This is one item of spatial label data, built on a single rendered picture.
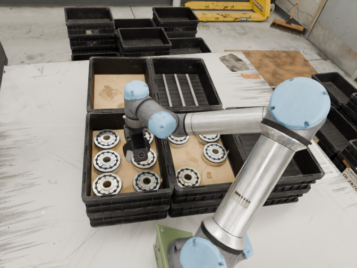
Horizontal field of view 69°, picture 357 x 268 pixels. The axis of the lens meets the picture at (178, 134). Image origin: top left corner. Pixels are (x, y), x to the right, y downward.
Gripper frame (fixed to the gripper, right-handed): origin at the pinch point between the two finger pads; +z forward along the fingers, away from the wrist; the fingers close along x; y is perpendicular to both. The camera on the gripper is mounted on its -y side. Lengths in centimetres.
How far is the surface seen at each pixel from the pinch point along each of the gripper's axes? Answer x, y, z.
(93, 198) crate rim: 17.5, -16.7, -7.8
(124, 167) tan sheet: 5.1, -0.7, 2.2
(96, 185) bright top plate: 16.2, -8.1, -0.7
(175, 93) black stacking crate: -29.1, 39.0, 2.3
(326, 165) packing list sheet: -96, -14, 15
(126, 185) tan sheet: 5.8, -8.7, 2.2
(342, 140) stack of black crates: -160, 17, 47
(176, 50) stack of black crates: -71, 150, 47
